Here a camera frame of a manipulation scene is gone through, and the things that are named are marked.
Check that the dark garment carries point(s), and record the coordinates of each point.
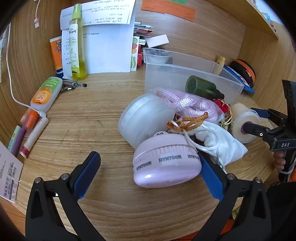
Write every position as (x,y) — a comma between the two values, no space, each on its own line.
(282,208)

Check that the blue tissue packet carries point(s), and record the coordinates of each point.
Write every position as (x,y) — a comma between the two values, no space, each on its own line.
(238,80)

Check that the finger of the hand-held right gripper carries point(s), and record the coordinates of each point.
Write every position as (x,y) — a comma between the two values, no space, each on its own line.
(262,112)
(254,130)

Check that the handwritten white paper sheet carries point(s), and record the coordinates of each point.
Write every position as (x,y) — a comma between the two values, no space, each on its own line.
(104,14)

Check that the wooden shelf board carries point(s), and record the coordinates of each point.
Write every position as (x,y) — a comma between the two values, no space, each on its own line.
(261,18)

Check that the white tape roll purple core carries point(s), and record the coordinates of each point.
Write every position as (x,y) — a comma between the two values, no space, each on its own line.
(240,115)

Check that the orange sunscreen tube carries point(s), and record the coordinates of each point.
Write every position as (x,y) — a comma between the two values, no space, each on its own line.
(56,55)

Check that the green paper note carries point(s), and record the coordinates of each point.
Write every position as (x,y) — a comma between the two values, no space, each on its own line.
(177,1)

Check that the white tube red end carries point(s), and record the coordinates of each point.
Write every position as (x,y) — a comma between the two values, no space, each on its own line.
(34,136)

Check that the white printed tag card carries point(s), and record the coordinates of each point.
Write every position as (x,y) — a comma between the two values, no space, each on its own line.
(9,173)

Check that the small yellow tube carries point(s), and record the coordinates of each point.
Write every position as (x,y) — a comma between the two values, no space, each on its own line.
(220,64)

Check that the red charm gold tassel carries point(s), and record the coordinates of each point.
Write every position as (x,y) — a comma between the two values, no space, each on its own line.
(219,104)

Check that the white small box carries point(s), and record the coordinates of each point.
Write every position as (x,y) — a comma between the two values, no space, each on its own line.
(157,41)

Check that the person's right hand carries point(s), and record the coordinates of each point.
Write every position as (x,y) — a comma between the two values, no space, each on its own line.
(279,162)

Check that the frosted white round jar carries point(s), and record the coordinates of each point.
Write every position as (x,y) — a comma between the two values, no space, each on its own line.
(143,118)

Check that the stack of small sachets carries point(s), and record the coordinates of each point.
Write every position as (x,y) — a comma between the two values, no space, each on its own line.
(142,30)

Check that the orange paper note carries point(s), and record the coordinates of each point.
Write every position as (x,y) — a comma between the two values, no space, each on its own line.
(168,10)

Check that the large white paper sheet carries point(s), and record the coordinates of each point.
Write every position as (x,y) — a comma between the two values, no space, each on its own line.
(108,51)

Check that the white bottle orange green label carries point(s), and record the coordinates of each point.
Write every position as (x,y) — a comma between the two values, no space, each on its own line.
(46,95)

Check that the fruit sticker sheet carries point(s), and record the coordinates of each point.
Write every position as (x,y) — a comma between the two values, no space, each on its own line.
(135,53)

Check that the black orange zip case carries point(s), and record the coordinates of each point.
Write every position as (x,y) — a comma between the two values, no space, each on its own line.
(245,69)

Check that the yellow spray bottle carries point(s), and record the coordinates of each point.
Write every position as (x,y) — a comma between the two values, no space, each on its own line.
(78,46)

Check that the pastel green pen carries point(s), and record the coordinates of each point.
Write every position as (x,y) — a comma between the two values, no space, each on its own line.
(13,138)

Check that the wooden desktop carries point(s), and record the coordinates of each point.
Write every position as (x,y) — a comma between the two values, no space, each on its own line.
(92,129)

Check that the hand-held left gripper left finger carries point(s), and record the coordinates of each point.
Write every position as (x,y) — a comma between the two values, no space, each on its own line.
(89,173)

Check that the red flat packet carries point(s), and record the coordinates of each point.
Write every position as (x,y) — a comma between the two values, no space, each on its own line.
(140,58)

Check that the purple pen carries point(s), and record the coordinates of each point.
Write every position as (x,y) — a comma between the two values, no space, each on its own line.
(19,141)

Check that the pink round handheld device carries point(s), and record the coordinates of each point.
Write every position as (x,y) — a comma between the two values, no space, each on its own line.
(166,166)

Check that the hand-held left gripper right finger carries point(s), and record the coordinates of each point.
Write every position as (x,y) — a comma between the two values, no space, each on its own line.
(210,178)

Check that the clear plastic storage box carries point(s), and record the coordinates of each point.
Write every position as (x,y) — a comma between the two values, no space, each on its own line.
(171,74)

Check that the dark green glass bottle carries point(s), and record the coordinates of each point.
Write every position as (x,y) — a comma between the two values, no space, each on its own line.
(198,85)

